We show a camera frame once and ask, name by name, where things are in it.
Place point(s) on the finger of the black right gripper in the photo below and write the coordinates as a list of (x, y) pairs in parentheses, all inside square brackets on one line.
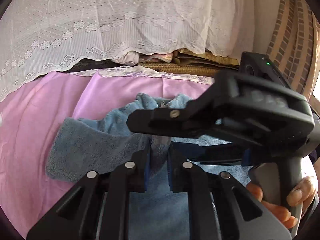
[(223, 154), (172, 122)]

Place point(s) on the brick patterned wall panel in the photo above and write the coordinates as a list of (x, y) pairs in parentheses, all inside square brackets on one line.
[(294, 47)]

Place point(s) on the person's right hand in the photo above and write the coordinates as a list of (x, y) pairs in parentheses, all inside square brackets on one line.
[(303, 193)]

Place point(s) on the floral white bed edge cloth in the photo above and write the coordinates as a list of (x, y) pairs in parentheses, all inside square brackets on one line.
[(140, 71)]

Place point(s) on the pink bed sheet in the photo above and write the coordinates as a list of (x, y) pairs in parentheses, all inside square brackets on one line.
[(31, 117)]

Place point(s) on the blue fleece garment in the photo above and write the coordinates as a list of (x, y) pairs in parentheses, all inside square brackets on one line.
[(101, 145)]

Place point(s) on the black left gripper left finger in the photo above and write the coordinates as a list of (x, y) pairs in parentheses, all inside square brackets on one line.
[(97, 206)]

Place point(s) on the woven straw mat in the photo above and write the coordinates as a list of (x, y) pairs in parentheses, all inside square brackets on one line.
[(187, 62)]

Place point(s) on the white lace cover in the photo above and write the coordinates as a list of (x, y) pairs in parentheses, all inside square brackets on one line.
[(41, 36)]

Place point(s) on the folded pink patterned cloth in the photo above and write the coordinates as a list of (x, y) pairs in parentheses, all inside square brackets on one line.
[(155, 57)]

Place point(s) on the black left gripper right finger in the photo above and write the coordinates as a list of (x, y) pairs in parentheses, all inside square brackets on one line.
[(219, 206)]

